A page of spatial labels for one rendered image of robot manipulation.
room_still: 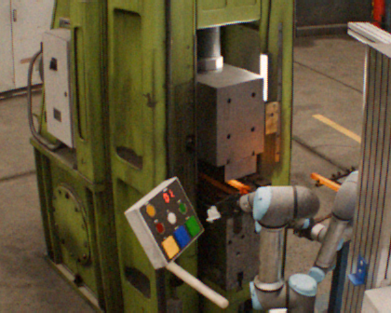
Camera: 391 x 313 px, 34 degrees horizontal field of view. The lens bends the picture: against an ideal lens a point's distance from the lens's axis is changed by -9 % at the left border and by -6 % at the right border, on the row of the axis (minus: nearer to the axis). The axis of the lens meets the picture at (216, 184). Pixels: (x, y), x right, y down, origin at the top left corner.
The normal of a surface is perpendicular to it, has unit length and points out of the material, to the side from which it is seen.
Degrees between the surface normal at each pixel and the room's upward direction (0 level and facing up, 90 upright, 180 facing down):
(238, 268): 90
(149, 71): 89
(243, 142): 90
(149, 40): 89
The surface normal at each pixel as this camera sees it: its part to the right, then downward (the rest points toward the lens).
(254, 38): -0.78, 0.28
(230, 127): 0.62, 0.34
